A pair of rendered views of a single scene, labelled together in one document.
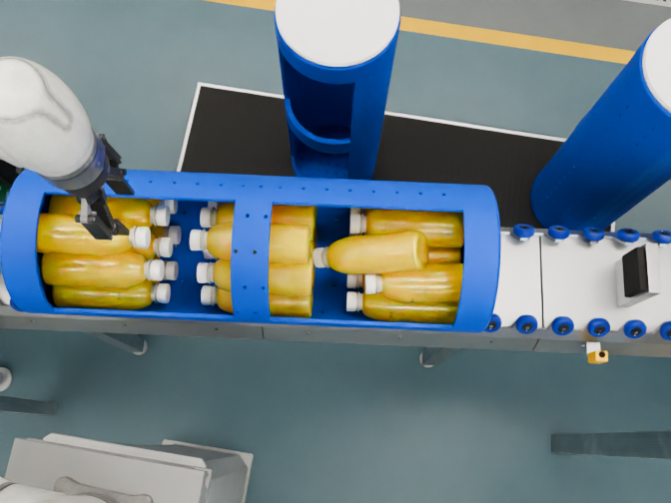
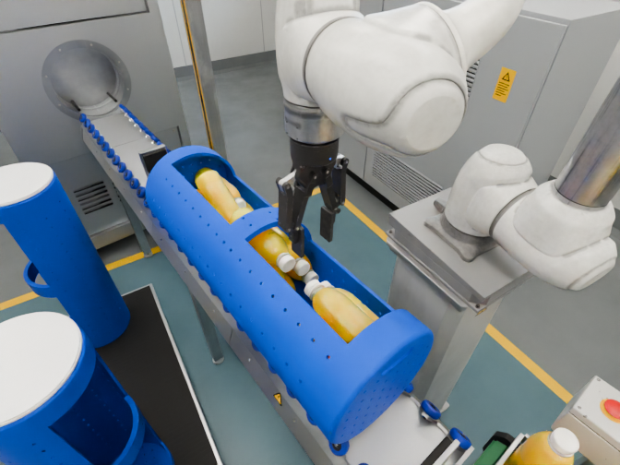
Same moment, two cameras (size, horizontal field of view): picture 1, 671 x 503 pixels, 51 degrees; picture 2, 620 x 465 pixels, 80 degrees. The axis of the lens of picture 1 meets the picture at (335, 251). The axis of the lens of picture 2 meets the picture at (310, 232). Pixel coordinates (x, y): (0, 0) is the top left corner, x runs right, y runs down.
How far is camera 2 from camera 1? 118 cm
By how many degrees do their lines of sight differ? 58
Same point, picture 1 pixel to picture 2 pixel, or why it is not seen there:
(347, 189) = (192, 210)
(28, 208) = (370, 337)
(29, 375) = not seen: outside the picture
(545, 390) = not seen: hidden behind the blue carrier
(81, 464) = (450, 258)
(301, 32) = (50, 372)
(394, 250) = (215, 180)
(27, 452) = (480, 286)
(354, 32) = (36, 336)
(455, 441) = not seen: hidden behind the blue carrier
